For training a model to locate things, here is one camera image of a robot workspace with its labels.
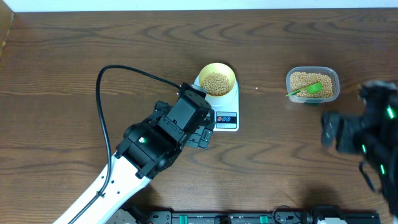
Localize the green tape label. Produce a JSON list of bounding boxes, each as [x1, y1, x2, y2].
[[304, 102, 319, 106]]

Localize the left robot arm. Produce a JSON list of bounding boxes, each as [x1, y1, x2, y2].
[[56, 83, 215, 223]]

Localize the yellow bowl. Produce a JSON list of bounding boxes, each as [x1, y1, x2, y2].
[[198, 63, 238, 97]]

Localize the clear plastic container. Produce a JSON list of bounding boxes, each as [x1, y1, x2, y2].
[[286, 66, 340, 103]]

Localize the soybeans in bowl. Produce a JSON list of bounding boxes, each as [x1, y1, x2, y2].
[[201, 73, 230, 96]]

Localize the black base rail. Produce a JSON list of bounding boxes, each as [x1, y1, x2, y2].
[[105, 203, 382, 224]]

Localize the green plastic scoop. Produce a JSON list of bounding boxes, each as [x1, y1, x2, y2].
[[287, 82, 323, 97]]

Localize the soybeans in container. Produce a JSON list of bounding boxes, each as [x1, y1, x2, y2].
[[290, 72, 333, 98]]

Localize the white digital kitchen scale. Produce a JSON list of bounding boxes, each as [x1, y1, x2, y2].
[[194, 76, 239, 131]]

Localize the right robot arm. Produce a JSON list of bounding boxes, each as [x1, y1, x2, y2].
[[320, 80, 397, 222]]

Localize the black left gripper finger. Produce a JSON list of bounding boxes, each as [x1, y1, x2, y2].
[[198, 128, 213, 149], [186, 129, 203, 149]]

